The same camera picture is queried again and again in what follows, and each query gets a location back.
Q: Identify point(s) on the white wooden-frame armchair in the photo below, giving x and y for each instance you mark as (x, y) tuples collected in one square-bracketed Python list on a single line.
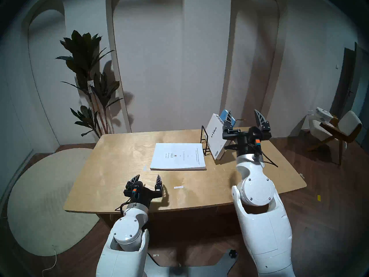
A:
[(350, 120)]

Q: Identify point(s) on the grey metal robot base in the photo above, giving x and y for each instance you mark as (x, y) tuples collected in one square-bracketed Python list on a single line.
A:
[(173, 270)]

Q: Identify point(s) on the round cream rug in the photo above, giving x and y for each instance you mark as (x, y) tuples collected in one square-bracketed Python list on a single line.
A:
[(43, 198)]

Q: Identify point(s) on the thick white EVERO book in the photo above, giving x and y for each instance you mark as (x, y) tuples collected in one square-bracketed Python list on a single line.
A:
[(214, 135)]

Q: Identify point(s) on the dark brown open door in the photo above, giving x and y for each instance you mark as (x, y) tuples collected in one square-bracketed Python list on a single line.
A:
[(344, 83)]

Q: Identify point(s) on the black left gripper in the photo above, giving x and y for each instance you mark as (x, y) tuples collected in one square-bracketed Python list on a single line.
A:
[(142, 194)]

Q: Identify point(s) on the large thin white book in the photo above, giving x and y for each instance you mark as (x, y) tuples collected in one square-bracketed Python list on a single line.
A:
[(175, 155)]

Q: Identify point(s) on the black base knob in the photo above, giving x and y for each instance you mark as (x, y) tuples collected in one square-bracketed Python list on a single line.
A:
[(233, 254)]

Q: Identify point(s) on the tall dark green plant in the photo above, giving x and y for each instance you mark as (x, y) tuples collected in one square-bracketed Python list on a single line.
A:
[(83, 48)]

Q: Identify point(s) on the white box on armchair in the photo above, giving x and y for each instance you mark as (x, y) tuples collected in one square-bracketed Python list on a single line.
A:
[(324, 114)]

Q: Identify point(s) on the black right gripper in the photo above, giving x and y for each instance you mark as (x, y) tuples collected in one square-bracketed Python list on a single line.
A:
[(248, 139)]

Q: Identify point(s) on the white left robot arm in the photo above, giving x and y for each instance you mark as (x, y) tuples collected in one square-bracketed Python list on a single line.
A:
[(126, 230)]

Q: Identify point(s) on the white plant label tag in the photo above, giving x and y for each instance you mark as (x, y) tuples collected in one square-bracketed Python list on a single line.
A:
[(90, 86)]

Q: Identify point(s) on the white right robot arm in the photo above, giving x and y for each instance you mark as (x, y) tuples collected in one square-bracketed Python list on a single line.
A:
[(265, 230)]

